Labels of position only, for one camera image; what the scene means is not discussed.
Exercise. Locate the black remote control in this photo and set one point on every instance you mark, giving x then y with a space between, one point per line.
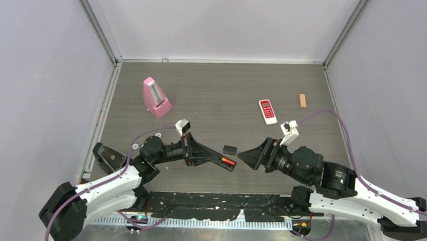
218 162

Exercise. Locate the wooden block far right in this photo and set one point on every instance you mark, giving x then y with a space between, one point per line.
302 101

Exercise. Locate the pink metronome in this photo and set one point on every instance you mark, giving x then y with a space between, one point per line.
155 101

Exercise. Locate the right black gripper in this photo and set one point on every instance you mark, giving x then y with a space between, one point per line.
254 157

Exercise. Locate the small black battery cover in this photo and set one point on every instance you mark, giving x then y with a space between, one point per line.
229 150

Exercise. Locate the white remote control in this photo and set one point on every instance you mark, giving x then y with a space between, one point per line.
267 112

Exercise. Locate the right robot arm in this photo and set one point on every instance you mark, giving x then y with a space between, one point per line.
333 189

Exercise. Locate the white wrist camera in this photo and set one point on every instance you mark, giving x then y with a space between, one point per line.
290 132
182 126

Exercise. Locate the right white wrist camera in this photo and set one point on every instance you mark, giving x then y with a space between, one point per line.
290 132

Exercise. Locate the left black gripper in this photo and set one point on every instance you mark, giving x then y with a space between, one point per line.
196 153

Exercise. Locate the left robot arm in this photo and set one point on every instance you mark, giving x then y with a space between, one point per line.
70 208

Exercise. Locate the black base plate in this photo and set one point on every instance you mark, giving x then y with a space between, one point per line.
220 207

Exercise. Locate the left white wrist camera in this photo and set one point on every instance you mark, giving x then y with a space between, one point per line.
182 126

